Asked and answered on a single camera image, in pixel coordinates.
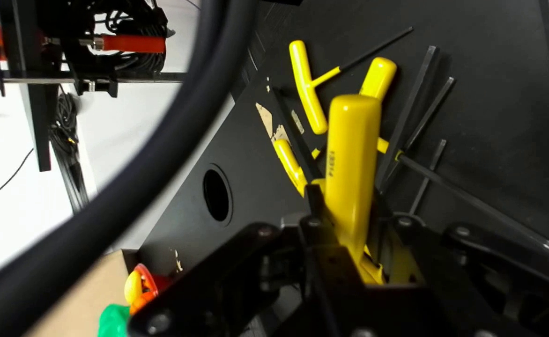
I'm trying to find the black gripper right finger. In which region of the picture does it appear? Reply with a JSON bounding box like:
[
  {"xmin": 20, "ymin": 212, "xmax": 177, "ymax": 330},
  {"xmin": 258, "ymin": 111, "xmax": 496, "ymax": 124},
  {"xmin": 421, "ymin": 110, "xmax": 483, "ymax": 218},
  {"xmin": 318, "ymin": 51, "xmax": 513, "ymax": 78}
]
[{"xmin": 370, "ymin": 194, "xmax": 549, "ymax": 337}]

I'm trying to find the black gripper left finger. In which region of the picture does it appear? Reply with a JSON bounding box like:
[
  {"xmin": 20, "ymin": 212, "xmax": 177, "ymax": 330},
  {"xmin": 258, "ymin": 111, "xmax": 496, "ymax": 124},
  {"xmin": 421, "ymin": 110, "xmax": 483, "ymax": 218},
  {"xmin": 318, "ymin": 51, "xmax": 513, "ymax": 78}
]
[{"xmin": 127, "ymin": 184, "xmax": 374, "ymax": 337}]

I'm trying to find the orange toy bowl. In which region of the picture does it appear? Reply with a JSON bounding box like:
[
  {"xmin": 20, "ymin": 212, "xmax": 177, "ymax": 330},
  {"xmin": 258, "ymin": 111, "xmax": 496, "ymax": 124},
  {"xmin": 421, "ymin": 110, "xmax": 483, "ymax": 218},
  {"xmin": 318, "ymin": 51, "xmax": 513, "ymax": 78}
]
[{"xmin": 129, "ymin": 261, "xmax": 164, "ymax": 315}]

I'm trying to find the yellow toy fruit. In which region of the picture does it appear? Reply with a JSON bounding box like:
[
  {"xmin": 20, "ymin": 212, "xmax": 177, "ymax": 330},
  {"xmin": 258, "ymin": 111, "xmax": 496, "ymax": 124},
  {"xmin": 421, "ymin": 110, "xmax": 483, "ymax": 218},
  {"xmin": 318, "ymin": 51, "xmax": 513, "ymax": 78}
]
[{"xmin": 121, "ymin": 271, "xmax": 144, "ymax": 310}]

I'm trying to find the green toy vegetable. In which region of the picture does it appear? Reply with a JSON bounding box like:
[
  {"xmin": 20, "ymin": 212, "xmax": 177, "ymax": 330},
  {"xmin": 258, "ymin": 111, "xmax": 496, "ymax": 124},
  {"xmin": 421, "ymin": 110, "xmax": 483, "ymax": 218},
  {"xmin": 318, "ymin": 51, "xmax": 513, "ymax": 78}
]
[{"xmin": 95, "ymin": 302, "xmax": 133, "ymax": 337}]

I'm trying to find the brown cardboard board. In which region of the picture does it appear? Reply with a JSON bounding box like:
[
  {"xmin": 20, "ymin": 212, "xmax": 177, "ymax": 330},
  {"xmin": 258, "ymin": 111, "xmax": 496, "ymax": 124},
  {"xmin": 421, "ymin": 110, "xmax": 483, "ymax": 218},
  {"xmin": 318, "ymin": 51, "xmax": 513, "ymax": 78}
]
[{"xmin": 26, "ymin": 250, "xmax": 131, "ymax": 337}]

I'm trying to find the black clamp orange handle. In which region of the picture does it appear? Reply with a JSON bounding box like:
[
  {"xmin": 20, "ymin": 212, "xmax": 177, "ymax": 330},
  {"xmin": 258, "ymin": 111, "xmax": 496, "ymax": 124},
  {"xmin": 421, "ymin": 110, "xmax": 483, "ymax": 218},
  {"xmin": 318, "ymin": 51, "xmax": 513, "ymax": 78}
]
[{"xmin": 93, "ymin": 35, "xmax": 168, "ymax": 57}]

